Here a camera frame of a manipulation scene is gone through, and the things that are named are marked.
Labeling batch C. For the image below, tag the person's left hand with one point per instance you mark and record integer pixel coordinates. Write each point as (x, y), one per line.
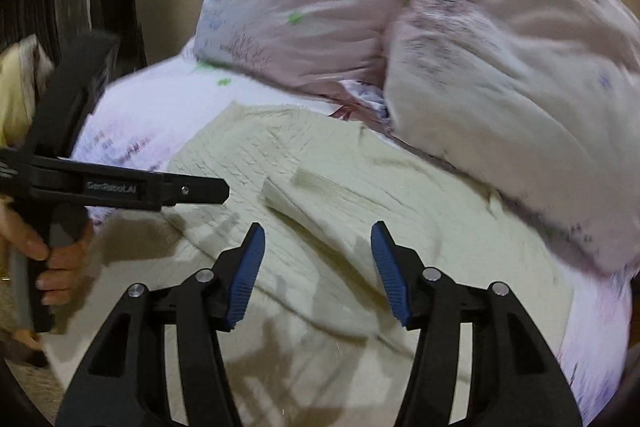
(65, 259)

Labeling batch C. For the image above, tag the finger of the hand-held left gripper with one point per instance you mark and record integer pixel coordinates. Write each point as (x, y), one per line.
(200, 190)

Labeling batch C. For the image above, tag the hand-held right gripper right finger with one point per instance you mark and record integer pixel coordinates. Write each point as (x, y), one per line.
(390, 277)

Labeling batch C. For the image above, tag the cream knitted sweater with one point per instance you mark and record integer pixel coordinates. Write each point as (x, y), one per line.
(350, 217)

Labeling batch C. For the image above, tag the floral bed sheet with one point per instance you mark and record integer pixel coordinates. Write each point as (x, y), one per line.
(145, 107)

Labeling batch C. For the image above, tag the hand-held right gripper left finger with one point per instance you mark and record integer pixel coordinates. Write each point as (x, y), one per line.
(246, 277)

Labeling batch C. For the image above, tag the pale yellow cloth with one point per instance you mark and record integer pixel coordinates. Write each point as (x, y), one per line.
(17, 87)

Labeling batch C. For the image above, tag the floral pink pillow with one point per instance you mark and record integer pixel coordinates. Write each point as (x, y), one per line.
(515, 97)
(310, 2)

